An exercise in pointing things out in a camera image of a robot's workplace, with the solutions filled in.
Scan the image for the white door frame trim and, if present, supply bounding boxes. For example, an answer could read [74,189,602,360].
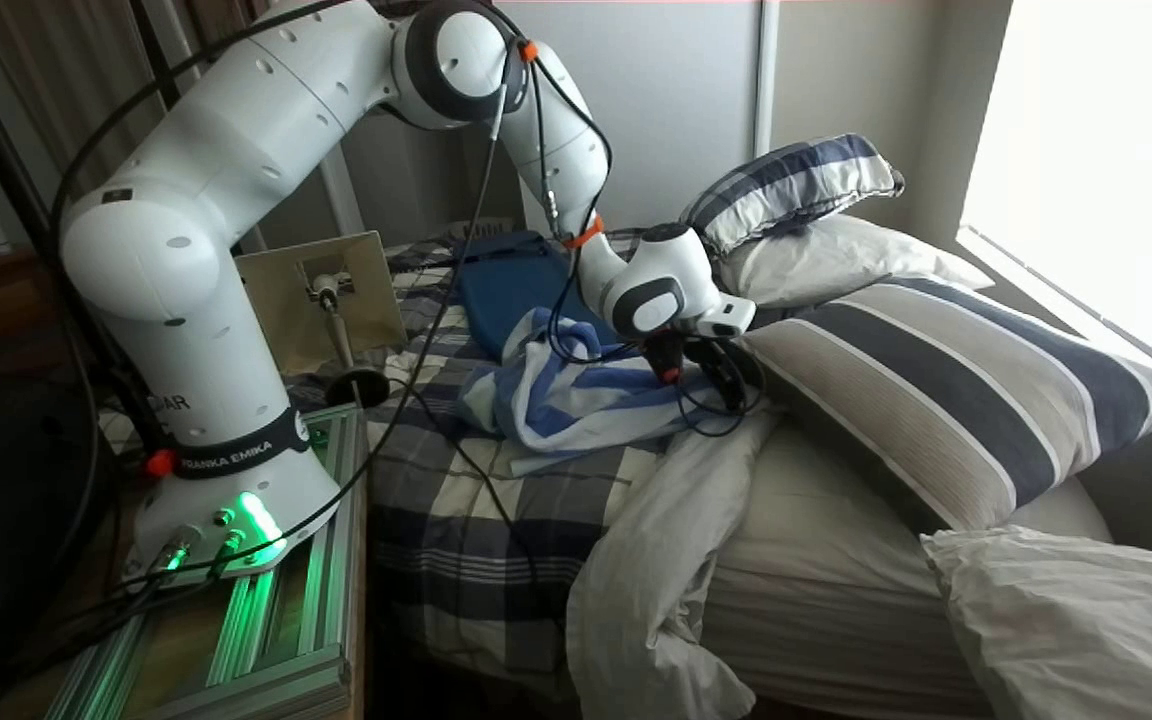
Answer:
[743,0,790,235]

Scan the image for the solid blue mat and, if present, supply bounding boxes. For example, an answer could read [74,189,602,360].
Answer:
[449,229,612,369]

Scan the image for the thin black cable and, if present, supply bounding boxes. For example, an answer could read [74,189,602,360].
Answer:
[393,378,547,571]

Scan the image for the tan wooden board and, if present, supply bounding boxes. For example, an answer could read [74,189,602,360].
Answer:
[236,229,412,388]

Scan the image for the small stand with white head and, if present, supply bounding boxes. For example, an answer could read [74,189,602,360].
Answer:
[305,270,397,415]

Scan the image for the large navy plaid pillow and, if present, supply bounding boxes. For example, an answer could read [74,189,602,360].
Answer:
[680,128,909,262]

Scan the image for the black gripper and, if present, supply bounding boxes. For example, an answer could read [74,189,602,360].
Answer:
[637,322,736,409]

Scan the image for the navy beige plaid duvet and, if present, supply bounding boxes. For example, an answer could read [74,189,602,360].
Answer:
[365,224,743,702]

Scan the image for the crumpled white sheet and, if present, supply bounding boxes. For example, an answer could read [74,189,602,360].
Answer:
[560,395,779,720]

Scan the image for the plain white bed pillow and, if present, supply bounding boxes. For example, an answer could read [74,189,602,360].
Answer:
[713,214,997,317]

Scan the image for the black upholstered chair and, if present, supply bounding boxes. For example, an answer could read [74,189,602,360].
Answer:
[0,369,107,687]

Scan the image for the wrinkled white pillow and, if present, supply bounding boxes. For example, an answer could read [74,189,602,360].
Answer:
[919,520,1152,720]

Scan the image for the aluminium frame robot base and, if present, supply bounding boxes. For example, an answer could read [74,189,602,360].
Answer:
[38,400,378,720]

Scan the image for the white ribbed mattress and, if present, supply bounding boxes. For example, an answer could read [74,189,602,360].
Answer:
[701,415,1119,720]

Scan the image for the bright window with blind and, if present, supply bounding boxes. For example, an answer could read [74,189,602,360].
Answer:
[956,0,1152,395]

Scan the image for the grey navy striped pillow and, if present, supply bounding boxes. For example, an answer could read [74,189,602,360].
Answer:
[728,274,1152,538]

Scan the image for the blue white striped towel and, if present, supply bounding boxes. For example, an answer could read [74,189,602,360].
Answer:
[455,307,750,462]

